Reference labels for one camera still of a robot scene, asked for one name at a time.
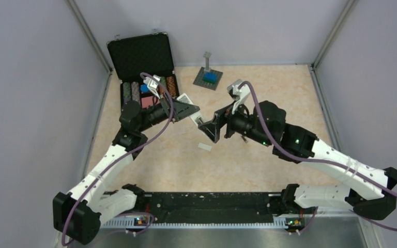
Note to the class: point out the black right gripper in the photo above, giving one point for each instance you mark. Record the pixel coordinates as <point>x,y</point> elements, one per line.
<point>212,128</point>

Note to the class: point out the blue poker chip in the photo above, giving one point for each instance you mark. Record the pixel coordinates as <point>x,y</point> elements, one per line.
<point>144,89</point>

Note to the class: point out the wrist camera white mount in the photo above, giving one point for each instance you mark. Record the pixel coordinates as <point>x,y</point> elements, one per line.
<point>154,85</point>
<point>239,94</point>

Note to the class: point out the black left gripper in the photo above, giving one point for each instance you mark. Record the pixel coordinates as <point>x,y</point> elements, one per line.
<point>181,110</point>

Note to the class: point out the grey lego baseplate with bricks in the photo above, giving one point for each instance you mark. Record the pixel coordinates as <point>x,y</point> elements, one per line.
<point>207,77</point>

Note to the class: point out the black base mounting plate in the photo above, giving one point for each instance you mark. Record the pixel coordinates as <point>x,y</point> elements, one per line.
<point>216,207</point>

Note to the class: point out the white remote battery cover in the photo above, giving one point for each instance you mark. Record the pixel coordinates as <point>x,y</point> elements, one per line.
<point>205,146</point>

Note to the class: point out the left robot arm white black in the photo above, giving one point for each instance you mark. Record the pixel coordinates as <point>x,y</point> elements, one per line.
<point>81,212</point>

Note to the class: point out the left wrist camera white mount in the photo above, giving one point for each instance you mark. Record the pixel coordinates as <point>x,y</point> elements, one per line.
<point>154,85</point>

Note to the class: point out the black poker chip case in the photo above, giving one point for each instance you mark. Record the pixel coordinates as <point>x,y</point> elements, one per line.
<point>147,53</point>

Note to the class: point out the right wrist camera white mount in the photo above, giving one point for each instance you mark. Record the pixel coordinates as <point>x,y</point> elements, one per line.
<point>239,94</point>

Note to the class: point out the white remote control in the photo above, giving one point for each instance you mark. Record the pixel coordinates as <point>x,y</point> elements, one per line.
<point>189,109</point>

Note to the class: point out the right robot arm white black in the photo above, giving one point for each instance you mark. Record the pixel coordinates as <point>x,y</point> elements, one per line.
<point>362,189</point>

